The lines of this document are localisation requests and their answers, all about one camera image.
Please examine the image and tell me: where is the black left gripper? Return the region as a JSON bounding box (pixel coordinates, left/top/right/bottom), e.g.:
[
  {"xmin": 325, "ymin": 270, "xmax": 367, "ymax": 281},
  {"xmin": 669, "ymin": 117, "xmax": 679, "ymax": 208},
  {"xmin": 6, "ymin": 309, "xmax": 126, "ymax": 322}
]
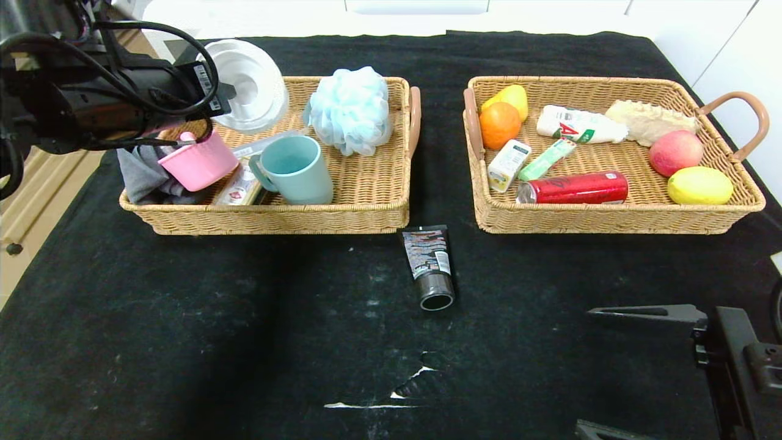
[{"xmin": 145, "ymin": 59, "xmax": 236, "ymax": 121}]

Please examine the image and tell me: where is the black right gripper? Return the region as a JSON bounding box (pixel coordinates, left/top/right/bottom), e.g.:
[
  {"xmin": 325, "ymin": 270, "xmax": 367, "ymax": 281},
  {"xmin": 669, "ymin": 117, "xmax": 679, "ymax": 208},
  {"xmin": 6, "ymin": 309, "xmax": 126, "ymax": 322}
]
[{"xmin": 574, "ymin": 303, "xmax": 782, "ymax": 440}]

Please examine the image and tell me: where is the white round plate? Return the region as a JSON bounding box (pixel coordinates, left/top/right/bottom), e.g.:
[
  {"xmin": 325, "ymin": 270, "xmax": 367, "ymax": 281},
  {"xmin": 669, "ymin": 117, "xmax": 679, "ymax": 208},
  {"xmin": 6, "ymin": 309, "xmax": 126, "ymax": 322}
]
[{"xmin": 197, "ymin": 38, "xmax": 290, "ymax": 135}]

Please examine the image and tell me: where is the pink saucepan with handle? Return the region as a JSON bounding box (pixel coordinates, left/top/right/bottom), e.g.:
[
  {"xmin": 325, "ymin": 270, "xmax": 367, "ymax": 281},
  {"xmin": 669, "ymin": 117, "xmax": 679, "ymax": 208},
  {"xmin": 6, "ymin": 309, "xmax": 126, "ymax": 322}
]
[{"xmin": 158, "ymin": 130, "xmax": 240, "ymax": 193}]

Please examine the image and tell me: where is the red soda can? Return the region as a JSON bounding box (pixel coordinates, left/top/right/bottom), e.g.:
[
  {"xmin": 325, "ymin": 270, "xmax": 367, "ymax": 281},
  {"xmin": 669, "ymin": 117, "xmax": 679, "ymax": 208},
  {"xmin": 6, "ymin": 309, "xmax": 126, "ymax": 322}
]
[{"xmin": 516, "ymin": 171, "xmax": 629, "ymax": 205}]

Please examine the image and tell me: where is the red Hi-Chew candy pack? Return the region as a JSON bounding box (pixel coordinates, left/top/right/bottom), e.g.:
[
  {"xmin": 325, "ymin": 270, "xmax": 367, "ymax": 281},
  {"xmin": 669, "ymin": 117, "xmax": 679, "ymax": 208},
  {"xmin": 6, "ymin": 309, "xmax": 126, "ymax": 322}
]
[{"xmin": 518, "ymin": 138, "xmax": 577, "ymax": 182}]

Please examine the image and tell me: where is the black cosmetic tube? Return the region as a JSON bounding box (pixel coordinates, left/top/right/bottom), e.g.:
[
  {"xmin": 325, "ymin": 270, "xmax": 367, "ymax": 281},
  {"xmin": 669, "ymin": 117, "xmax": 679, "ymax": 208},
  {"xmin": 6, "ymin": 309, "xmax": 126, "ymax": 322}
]
[{"xmin": 402, "ymin": 225, "xmax": 456, "ymax": 312}]

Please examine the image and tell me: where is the small white juice carton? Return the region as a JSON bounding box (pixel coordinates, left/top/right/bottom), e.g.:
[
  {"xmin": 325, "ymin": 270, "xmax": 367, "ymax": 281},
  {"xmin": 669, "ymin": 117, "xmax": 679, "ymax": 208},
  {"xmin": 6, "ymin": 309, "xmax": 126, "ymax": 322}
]
[{"xmin": 487, "ymin": 139, "xmax": 533, "ymax": 194}]

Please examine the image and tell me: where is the wicker basket holding food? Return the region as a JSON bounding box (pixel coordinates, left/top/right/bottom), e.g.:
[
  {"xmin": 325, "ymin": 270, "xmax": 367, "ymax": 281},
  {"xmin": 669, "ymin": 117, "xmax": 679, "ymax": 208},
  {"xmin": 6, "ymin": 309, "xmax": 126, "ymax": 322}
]
[{"xmin": 463, "ymin": 76, "xmax": 769, "ymax": 235}]

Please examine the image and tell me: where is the wicker basket holding household items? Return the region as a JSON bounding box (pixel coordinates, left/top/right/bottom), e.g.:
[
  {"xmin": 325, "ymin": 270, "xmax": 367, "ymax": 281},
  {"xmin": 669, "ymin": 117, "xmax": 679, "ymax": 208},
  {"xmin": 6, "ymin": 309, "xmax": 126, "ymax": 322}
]
[{"xmin": 119, "ymin": 76, "xmax": 422, "ymax": 236}]

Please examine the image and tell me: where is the yellowish printed soap box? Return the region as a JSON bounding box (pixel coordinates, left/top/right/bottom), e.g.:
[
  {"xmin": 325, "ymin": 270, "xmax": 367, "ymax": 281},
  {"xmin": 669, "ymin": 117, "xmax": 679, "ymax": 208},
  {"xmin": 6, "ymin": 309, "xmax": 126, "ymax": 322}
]
[{"xmin": 211, "ymin": 158, "xmax": 270, "ymax": 207}]

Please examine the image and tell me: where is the grey crumpled cloth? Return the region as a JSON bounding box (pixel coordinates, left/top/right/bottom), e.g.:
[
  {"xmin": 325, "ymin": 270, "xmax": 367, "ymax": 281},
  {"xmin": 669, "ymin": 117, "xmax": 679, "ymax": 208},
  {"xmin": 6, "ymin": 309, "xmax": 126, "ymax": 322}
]
[{"xmin": 117, "ymin": 144, "xmax": 203, "ymax": 205}]

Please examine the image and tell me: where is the teal ceramic mug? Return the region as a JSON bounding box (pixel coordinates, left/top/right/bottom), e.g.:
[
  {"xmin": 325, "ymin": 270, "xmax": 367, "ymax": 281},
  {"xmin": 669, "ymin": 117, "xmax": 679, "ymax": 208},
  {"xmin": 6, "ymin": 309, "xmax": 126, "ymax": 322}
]
[{"xmin": 249, "ymin": 135, "xmax": 335, "ymax": 206}]

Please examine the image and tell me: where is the light blue bath loofah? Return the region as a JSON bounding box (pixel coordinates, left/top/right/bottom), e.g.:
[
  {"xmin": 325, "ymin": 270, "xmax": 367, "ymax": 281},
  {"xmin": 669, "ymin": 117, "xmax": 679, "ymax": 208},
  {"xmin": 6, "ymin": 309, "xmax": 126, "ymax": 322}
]
[{"xmin": 303, "ymin": 66, "xmax": 394, "ymax": 156}]

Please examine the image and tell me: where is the white bench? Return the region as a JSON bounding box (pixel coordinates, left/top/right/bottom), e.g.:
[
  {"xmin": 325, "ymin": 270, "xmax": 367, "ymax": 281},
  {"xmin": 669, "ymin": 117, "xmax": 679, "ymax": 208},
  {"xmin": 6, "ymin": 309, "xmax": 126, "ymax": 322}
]
[{"xmin": 142, "ymin": 0, "xmax": 654, "ymax": 69}]

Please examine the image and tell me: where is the yellow lemon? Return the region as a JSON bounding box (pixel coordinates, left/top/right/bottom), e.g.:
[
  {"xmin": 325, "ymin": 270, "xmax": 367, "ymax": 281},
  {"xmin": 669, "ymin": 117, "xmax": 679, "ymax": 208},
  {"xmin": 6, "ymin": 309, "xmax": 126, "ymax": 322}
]
[{"xmin": 667, "ymin": 166, "xmax": 733, "ymax": 206}]

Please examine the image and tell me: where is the red apple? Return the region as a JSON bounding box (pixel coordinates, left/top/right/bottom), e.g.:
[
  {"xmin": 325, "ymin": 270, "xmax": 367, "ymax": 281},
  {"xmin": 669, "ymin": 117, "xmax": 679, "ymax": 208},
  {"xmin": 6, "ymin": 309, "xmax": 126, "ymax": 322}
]
[{"xmin": 648, "ymin": 130, "xmax": 704, "ymax": 178}]

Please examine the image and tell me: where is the white yogurt drink bottle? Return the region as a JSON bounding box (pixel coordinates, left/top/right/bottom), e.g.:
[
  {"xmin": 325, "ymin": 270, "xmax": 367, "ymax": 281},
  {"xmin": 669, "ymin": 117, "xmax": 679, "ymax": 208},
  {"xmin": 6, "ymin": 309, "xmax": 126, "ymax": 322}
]
[{"xmin": 536, "ymin": 105, "xmax": 629, "ymax": 145}]

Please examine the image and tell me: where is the black tablecloth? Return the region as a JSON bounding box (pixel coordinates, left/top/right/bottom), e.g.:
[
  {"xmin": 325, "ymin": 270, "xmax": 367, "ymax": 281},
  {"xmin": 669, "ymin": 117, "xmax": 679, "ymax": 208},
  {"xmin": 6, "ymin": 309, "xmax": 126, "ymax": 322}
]
[{"xmin": 0, "ymin": 32, "xmax": 782, "ymax": 440}]

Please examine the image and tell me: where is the wooden rack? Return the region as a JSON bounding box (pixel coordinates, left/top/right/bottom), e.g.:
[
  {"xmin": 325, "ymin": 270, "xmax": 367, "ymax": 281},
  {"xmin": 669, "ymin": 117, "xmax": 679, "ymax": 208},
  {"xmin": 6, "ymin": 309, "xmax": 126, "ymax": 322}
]
[{"xmin": 0, "ymin": 147, "xmax": 104, "ymax": 256}]

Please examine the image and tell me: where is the orange fruit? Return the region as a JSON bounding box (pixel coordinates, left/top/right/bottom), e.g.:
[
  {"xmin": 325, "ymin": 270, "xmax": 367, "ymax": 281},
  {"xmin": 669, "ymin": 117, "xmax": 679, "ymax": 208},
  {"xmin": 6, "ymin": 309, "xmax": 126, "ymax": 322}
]
[{"xmin": 479, "ymin": 101, "xmax": 522, "ymax": 150}]

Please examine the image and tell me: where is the yellow mango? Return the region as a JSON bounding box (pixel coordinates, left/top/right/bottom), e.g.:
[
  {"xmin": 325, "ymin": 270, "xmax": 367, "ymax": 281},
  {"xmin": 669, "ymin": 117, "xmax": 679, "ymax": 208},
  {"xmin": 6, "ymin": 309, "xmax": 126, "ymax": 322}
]
[{"xmin": 481, "ymin": 84, "xmax": 529, "ymax": 122}]

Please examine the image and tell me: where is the black left camera cable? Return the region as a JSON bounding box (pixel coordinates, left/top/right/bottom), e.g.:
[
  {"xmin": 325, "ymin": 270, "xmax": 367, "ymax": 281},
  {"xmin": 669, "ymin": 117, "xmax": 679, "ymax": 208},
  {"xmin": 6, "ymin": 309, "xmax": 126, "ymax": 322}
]
[{"xmin": 0, "ymin": 20, "xmax": 221, "ymax": 118}]

